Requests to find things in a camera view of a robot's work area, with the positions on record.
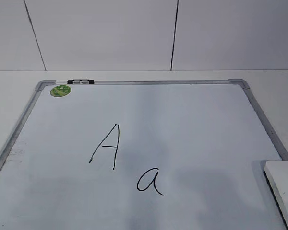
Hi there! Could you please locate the white board eraser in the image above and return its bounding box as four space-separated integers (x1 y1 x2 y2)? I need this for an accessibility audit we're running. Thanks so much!
264 161 288 228

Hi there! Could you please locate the black silver hanging clip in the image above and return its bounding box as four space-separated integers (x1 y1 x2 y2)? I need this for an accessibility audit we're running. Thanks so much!
67 79 95 85

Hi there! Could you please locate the white board with grey frame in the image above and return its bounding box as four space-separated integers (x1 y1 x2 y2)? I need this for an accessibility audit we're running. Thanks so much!
0 79 288 230

